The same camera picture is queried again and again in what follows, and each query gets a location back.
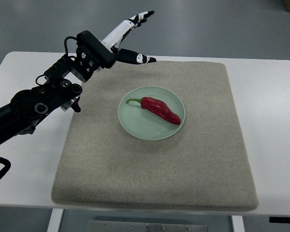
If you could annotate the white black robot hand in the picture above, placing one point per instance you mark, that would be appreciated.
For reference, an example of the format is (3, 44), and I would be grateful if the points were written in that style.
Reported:
(113, 40)

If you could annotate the red pepper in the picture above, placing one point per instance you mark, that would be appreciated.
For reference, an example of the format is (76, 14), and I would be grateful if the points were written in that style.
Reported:
(158, 108)

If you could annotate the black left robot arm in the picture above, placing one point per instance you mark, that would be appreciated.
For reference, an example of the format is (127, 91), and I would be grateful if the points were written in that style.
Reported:
(29, 107)

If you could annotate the light green plate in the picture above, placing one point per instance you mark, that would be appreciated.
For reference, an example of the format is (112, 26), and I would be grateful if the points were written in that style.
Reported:
(144, 124)

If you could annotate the beige felt mat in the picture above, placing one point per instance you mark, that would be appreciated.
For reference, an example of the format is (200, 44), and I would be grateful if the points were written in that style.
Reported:
(203, 166)

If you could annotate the white table leg left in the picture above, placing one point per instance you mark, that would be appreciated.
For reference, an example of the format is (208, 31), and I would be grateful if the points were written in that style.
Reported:
(55, 220)

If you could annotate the white table leg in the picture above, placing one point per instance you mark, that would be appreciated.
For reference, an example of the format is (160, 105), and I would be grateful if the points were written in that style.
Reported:
(55, 220)
(237, 224)

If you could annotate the white table leg right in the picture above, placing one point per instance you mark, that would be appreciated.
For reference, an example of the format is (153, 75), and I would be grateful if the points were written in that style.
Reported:
(237, 224)

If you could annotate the black table control panel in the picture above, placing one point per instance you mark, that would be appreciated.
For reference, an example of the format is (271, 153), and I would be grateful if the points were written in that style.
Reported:
(282, 220)

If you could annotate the metal table base plate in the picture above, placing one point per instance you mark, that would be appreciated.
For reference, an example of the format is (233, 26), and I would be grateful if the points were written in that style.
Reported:
(118, 226)

